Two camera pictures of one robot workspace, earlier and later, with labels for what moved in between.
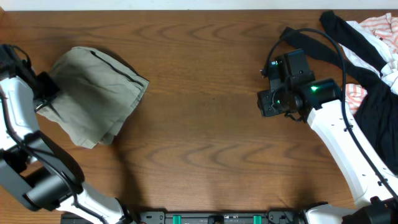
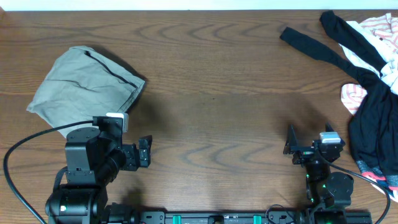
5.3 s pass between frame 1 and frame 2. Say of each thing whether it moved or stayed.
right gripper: moved
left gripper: moved
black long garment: stayed
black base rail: stayed
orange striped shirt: stayed
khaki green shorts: stayed
